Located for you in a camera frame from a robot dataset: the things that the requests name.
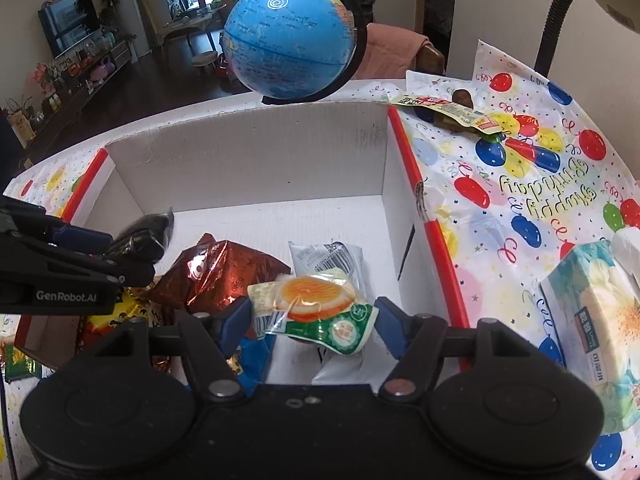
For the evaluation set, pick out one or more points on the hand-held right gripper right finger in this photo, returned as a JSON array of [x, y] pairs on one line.
[[387, 325]]

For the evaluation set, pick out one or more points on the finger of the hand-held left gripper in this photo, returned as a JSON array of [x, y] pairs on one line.
[[100, 270], [75, 239]]

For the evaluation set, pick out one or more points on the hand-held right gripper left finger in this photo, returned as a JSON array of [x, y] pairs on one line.
[[235, 325]]

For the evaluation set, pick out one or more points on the blue snack packet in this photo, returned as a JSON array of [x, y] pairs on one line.
[[255, 365]]

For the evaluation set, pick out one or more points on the yellow snack bag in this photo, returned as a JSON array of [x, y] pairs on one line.
[[120, 312]]

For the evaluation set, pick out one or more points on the black snack packet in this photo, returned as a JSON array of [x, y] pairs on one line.
[[145, 240]]

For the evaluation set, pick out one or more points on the brown-red foil snack bag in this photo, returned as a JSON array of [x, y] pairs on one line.
[[225, 270]]

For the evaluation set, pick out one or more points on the orange jelly packet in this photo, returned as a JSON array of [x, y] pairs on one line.
[[315, 300]]

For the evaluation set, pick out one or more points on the green snack packet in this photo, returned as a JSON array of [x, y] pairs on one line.
[[20, 367]]

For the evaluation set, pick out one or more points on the white snack packet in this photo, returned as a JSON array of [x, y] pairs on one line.
[[320, 257]]

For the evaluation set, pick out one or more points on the red cardboard box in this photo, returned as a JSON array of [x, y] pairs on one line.
[[250, 160]]

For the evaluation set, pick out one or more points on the wooden television cabinet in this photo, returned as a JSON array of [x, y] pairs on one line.
[[75, 95]]

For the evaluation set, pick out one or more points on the balloon print tablecloth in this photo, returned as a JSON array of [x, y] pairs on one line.
[[525, 185]]

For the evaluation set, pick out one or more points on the floral tissue box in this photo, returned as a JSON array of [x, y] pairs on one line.
[[590, 320]]

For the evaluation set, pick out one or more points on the television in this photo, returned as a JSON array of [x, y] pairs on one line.
[[70, 22]]

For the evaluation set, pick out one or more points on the round stool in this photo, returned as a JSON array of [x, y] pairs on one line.
[[205, 57]]

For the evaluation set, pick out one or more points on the yellow-green snack strip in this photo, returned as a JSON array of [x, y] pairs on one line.
[[450, 110]]

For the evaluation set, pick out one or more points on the white tower air conditioner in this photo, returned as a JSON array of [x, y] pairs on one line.
[[132, 10]]

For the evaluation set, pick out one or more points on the small brown object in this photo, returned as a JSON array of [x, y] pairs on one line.
[[462, 96]]

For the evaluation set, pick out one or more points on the small wooden table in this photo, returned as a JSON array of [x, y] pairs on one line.
[[192, 22]]

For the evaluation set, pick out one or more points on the blue globe on black stand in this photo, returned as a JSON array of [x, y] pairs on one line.
[[290, 35]]

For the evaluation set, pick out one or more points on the grey desk lamp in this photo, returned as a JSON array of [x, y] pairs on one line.
[[550, 35]]

